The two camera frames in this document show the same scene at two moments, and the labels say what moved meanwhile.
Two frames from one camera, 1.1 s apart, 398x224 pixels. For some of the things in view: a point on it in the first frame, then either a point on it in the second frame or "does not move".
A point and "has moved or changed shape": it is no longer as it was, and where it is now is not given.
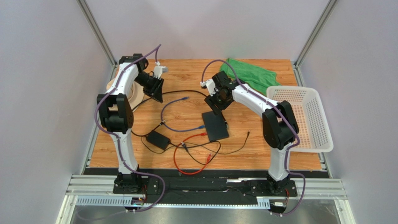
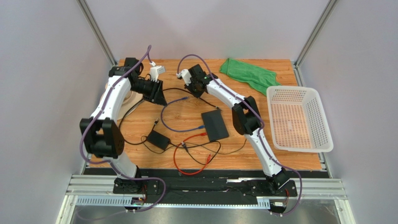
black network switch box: [215, 125] does not move
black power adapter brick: [158, 139] does not move
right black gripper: [216, 101] → [193, 88]
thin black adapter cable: [217, 152] does not move
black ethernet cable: [159, 125] has moved or changed shape
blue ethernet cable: [183, 98] does not move
